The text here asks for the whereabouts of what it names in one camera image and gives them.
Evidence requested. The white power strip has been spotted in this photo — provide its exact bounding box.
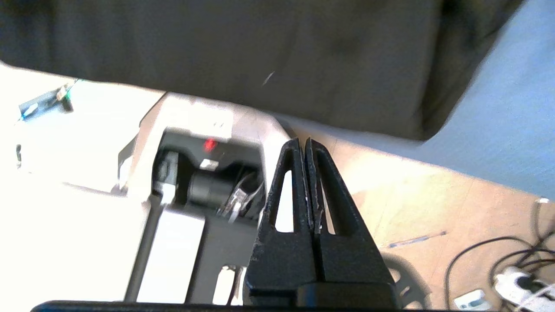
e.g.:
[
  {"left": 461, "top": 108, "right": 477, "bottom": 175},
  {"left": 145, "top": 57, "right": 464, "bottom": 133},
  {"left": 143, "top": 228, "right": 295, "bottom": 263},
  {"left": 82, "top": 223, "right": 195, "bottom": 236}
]
[{"left": 494, "top": 266, "right": 555, "bottom": 306}]

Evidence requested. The blue bar with dark block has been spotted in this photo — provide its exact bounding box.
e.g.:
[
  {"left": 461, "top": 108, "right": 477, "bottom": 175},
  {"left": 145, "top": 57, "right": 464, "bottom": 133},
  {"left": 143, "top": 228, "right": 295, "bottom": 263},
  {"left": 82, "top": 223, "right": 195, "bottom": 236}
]
[{"left": 19, "top": 84, "right": 75, "bottom": 121}]

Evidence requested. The black floor cable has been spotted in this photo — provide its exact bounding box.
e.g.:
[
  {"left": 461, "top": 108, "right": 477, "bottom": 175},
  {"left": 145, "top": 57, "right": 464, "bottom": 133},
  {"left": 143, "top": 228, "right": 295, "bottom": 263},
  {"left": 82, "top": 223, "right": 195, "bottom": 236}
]
[{"left": 444, "top": 230, "right": 555, "bottom": 299}]

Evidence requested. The blue bed sheet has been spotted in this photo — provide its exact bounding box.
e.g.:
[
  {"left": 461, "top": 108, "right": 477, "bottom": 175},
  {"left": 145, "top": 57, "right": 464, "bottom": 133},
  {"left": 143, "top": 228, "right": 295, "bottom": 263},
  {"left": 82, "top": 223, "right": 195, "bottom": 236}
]
[{"left": 277, "top": 0, "right": 555, "bottom": 201}]

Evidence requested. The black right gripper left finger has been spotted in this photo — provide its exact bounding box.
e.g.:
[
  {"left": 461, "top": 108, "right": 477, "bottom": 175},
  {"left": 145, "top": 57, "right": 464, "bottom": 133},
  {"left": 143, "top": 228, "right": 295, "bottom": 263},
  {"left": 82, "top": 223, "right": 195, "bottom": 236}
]
[{"left": 244, "top": 139, "right": 320, "bottom": 304}]

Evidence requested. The black zip hoodie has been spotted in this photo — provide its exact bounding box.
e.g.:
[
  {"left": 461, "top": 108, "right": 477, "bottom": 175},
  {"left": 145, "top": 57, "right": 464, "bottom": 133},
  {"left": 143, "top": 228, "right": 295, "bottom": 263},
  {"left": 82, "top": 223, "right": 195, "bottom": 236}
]
[{"left": 0, "top": 0, "right": 526, "bottom": 142}]

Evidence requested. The small white adapter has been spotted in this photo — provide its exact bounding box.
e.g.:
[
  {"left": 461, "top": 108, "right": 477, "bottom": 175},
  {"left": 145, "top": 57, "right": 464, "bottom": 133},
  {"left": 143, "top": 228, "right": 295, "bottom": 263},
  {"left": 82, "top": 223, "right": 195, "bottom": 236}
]
[{"left": 453, "top": 289, "right": 487, "bottom": 311}]

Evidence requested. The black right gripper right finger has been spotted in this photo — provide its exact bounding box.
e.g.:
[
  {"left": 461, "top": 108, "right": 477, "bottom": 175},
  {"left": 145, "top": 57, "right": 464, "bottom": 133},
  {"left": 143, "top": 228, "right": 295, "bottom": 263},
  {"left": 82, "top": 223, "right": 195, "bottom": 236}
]
[{"left": 305, "top": 138, "right": 397, "bottom": 304}]

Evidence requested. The white robot base chassis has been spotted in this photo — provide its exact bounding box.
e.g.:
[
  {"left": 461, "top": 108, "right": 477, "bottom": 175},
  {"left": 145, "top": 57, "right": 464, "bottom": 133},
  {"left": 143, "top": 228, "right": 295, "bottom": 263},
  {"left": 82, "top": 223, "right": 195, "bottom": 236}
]
[{"left": 117, "top": 92, "right": 295, "bottom": 305}]

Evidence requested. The thin grey pen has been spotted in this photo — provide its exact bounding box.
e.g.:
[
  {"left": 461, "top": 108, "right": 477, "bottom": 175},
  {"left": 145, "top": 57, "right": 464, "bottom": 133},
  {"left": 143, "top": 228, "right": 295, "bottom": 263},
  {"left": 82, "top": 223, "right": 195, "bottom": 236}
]
[{"left": 387, "top": 231, "right": 448, "bottom": 249}]

